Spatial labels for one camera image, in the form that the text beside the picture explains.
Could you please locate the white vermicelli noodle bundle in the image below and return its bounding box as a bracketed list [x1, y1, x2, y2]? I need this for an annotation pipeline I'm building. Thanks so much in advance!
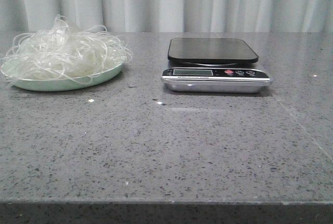
[1, 15, 133, 85]

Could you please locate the black silver kitchen scale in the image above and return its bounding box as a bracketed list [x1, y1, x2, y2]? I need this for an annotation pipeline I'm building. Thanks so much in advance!
[161, 37, 272, 94]

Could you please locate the light green round plate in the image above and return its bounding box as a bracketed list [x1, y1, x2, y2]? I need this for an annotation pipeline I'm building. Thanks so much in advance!
[12, 63, 123, 91]

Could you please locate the white pleated curtain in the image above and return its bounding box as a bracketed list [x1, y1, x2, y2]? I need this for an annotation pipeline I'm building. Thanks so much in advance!
[1, 0, 332, 32]

